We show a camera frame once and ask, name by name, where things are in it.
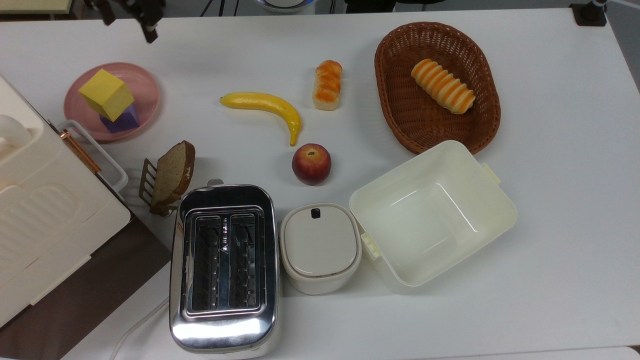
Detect black object behind table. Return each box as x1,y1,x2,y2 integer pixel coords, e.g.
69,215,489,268
344,0,437,14

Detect pink plate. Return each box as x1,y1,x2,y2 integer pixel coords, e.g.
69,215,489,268
63,62,161,144

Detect purple cube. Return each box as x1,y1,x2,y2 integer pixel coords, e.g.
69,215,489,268
99,103,141,134

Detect small orange glazed bread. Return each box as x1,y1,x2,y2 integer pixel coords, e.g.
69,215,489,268
312,60,344,111

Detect white toaster cable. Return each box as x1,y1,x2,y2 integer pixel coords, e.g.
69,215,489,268
108,297,171,360

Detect large cream bread box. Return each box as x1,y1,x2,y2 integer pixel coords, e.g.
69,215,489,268
0,74,132,328

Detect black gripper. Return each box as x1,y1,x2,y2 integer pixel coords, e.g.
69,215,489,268
85,0,167,44

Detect chrome two-slot toaster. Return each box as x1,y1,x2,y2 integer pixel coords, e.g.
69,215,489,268
168,178,281,359

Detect black tripod legs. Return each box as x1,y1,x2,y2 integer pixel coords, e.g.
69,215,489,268
200,0,242,17

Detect yellow cube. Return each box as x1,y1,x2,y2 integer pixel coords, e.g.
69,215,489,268
78,68,136,123

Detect brown wicker basket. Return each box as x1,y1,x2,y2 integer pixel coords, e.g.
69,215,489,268
374,21,502,155

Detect brown toast rack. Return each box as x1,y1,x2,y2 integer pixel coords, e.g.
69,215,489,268
138,158,180,217

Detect red apple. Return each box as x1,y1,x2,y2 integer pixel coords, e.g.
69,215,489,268
291,143,332,187

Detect white and blue round device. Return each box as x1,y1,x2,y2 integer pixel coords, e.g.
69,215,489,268
256,0,317,14

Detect white lidded container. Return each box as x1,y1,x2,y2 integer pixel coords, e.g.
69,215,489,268
279,202,363,296

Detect open cream plastic container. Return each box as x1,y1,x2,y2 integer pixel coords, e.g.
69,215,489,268
348,139,519,295

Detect white tray with copper handle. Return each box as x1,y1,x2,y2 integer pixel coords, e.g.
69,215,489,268
56,119,129,203

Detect brown bread slice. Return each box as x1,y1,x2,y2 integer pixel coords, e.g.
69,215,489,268
150,140,196,210

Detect yellow banana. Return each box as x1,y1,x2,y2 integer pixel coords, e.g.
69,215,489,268
220,91,303,147

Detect long striped bread roll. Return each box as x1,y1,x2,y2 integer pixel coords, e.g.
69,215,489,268
410,58,476,115

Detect pale yellow side table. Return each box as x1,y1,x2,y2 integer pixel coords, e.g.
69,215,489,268
0,0,74,14

